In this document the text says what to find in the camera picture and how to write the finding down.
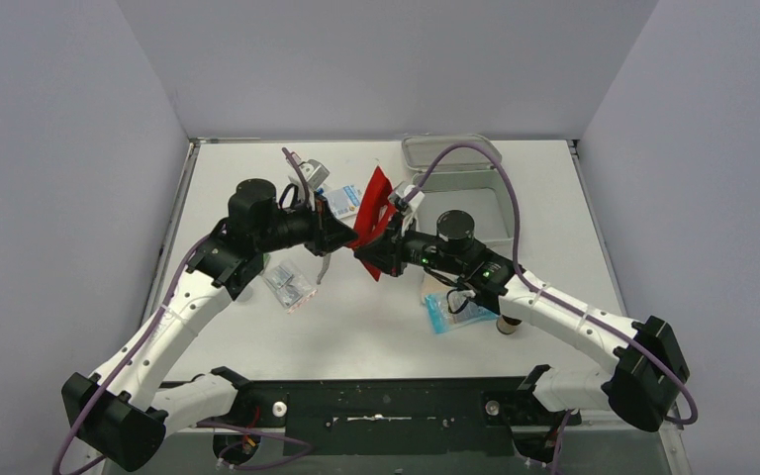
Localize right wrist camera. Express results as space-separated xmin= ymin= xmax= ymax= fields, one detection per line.
xmin=388 ymin=182 xmax=425 ymax=235

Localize white plastic bottle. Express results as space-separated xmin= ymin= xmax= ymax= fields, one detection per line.
xmin=235 ymin=286 xmax=254 ymax=303

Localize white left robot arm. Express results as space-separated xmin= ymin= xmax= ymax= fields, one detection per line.
xmin=52 ymin=178 xmax=358 ymax=474

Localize black handled scissors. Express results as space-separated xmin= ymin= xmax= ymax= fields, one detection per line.
xmin=316 ymin=254 xmax=332 ymax=285

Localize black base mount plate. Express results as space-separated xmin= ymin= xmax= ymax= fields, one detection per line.
xmin=217 ymin=377 xmax=581 ymax=461

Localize beige gauze packet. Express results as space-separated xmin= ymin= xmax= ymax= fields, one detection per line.
xmin=421 ymin=273 xmax=450 ymax=305

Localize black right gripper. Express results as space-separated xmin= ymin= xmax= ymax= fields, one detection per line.
xmin=359 ymin=210 xmax=467 ymax=276

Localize red first aid pouch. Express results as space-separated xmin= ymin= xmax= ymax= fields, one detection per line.
xmin=347 ymin=166 xmax=396 ymax=252

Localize grey open storage box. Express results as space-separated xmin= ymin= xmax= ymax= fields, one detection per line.
xmin=402 ymin=134 xmax=514 ymax=250

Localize white blue label packet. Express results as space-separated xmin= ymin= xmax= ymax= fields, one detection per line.
xmin=323 ymin=185 xmax=363 ymax=220

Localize clear bag of wipes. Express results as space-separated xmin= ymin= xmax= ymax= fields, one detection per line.
xmin=262 ymin=259 xmax=318 ymax=313

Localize brown bottle orange cap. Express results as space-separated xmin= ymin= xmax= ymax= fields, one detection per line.
xmin=496 ymin=316 xmax=522 ymax=335

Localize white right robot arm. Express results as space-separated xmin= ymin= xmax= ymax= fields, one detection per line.
xmin=354 ymin=210 xmax=690 ymax=432

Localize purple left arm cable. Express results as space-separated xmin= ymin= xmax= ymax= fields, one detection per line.
xmin=51 ymin=146 xmax=313 ymax=475

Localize blue mask packet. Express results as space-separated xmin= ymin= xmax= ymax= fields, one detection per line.
xmin=425 ymin=290 xmax=498 ymax=334

